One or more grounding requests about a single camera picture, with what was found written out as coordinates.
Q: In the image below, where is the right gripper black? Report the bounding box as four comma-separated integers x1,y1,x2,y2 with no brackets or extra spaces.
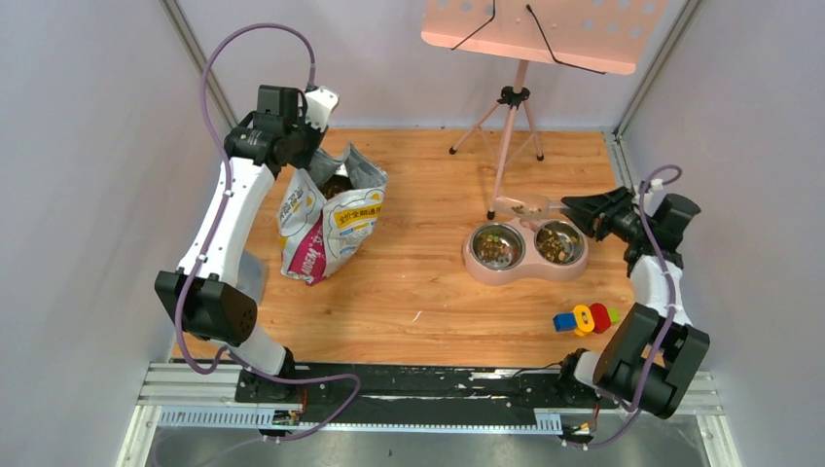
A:
558,186,651,243

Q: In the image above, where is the clear plastic scoop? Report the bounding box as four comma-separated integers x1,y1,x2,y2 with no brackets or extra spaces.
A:
492,194,563,220

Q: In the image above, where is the pet food bag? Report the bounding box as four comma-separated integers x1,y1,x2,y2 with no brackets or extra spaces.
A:
277,142,388,285

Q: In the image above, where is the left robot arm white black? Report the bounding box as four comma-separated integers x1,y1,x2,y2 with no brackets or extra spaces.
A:
154,85,340,402

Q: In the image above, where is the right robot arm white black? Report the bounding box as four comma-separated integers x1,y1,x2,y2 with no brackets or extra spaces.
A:
555,187,710,419

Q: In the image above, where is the right steel bowl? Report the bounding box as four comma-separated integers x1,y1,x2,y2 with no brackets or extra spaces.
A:
534,220,585,266

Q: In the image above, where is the steel bowl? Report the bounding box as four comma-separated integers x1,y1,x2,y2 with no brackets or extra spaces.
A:
469,222,525,270
534,220,585,266

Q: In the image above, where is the brown kibble in right bowl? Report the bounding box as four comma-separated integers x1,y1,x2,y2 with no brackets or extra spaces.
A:
535,229,578,265

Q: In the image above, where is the brown kibble in bowl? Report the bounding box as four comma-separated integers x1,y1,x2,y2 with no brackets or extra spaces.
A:
535,229,578,265
473,233,512,269

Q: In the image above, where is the left steel bowl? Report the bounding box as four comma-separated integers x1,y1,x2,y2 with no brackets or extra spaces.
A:
469,222,525,270

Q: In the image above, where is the pink double bowl feeder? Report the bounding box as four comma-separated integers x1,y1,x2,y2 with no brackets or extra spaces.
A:
462,218,590,286

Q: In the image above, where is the colourful toy block set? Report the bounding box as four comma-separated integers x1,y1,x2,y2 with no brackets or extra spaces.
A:
553,303,622,337

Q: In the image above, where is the pink music stand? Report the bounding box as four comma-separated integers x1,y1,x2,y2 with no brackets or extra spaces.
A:
419,1,667,221

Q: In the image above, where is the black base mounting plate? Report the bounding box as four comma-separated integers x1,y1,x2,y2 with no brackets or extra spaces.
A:
234,362,616,427

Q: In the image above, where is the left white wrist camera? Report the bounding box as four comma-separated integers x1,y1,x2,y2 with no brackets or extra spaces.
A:
305,87,341,132

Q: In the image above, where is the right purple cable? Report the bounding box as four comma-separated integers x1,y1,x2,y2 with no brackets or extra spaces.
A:
560,163,685,450

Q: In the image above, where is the purple cable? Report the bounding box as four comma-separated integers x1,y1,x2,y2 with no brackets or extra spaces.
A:
560,163,685,450
173,22,362,446

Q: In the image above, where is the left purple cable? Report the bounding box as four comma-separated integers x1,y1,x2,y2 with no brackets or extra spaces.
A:
173,22,362,446

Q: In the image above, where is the aluminium frame rail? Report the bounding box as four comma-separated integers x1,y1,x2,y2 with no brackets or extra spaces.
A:
116,360,742,467

